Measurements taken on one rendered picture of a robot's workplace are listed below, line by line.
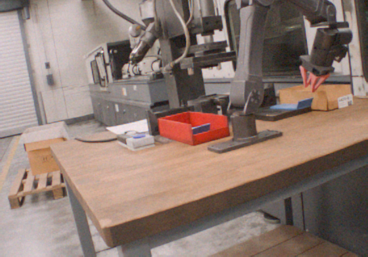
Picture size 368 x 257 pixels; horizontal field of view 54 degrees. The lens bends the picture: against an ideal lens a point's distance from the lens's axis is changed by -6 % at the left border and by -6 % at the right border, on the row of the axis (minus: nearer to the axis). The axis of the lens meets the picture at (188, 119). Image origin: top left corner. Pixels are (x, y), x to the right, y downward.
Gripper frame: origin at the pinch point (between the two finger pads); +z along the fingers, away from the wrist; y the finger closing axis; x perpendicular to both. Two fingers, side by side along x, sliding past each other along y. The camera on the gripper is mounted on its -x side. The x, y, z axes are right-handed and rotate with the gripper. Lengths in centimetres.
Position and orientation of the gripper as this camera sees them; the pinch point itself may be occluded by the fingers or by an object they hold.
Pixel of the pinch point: (309, 87)
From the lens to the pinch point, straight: 126.0
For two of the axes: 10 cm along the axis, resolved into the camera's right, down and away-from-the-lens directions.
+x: -8.8, 1.9, -4.3
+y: -4.6, -5.4, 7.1
